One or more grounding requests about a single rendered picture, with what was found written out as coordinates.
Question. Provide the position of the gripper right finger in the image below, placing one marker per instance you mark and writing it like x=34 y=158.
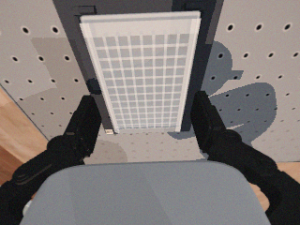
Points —
x=226 y=146

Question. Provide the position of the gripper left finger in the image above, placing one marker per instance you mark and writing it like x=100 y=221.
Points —
x=63 y=151

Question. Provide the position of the grey perforated base plate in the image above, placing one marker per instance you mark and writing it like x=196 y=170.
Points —
x=252 y=78

